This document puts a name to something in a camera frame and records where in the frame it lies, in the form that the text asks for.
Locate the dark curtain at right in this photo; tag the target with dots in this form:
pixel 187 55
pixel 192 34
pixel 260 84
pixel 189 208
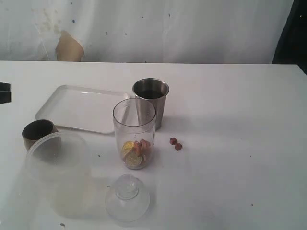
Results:
pixel 292 44

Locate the red cube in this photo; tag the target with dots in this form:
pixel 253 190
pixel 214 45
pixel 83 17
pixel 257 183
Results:
pixel 178 146
pixel 173 141

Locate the white rectangular plastic tray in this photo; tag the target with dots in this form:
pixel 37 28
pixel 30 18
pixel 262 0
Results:
pixel 81 108

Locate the red cube upper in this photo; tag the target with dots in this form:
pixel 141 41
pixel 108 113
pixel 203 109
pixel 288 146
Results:
pixel 173 141

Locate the small brown gold cup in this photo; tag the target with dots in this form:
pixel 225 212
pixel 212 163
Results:
pixel 36 130

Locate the clear plastic shaker lid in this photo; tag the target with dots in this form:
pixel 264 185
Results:
pixel 127 199

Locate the large translucent plastic container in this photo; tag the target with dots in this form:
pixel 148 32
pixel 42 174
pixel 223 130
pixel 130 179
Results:
pixel 60 164

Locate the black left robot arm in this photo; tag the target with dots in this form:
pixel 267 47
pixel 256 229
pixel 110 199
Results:
pixel 5 93

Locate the stainless steel cup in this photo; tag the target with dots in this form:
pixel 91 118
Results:
pixel 155 91

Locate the red cube lower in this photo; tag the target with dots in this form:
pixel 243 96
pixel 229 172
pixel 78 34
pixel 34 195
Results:
pixel 178 146

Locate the clear plastic shaker tumbler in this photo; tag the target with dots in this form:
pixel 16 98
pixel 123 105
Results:
pixel 134 123

